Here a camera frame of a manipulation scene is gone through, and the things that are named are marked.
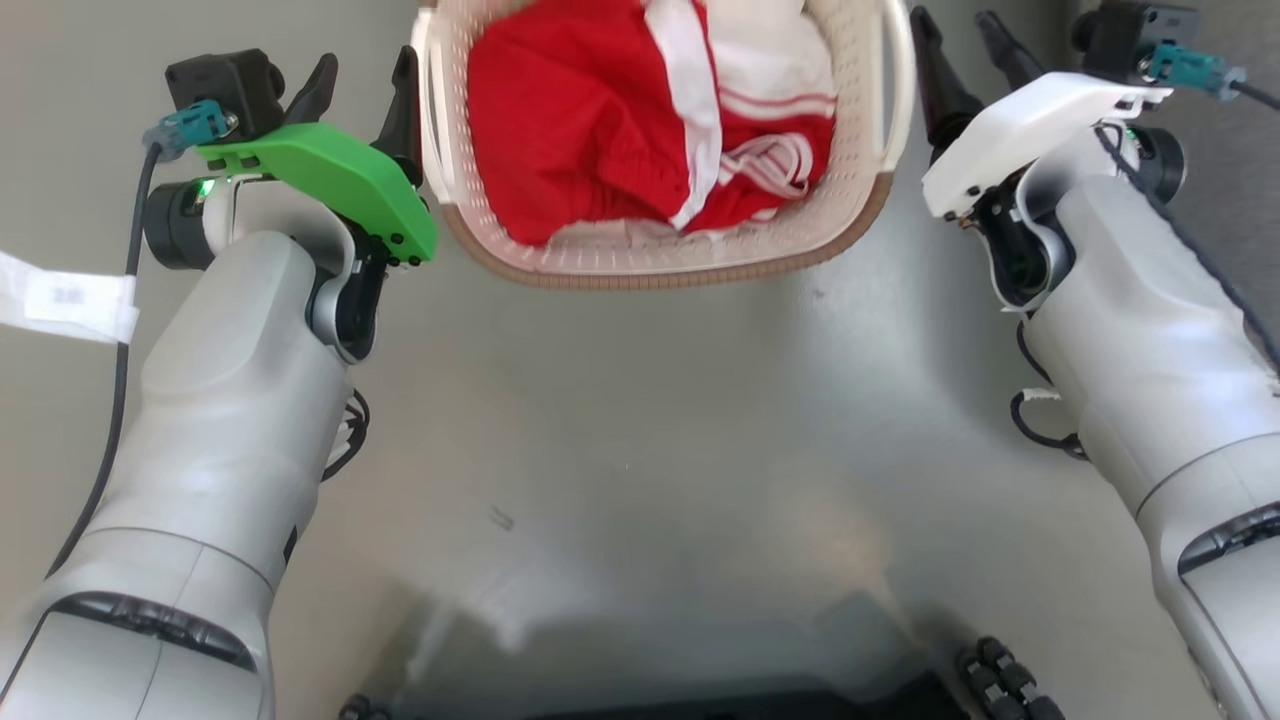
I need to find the white perforated plastic laundry basket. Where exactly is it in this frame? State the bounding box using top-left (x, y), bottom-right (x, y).
top-left (410, 0), bottom-right (916, 291)

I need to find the white paper cable label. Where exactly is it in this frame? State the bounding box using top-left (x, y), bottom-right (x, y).
top-left (0, 250), bottom-right (141, 344)

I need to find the red garment with white stripe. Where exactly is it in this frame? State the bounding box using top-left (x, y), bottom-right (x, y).
top-left (467, 0), bottom-right (836, 248)

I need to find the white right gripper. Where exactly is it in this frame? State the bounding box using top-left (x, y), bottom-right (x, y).
top-left (908, 5), bottom-right (1173, 221)

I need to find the black cable with teal connector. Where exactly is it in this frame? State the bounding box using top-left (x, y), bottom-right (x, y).
top-left (45, 98), bottom-right (239, 581)
top-left (1140, 42), bottom-right (1280, 111)

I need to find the white garment with red stripes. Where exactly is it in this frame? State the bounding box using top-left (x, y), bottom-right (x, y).
top-left (705, 0), bottom-right (839, 121)

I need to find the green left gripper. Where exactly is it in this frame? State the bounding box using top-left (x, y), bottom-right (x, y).
top-left (197, 45), bottom-right (439, 266)

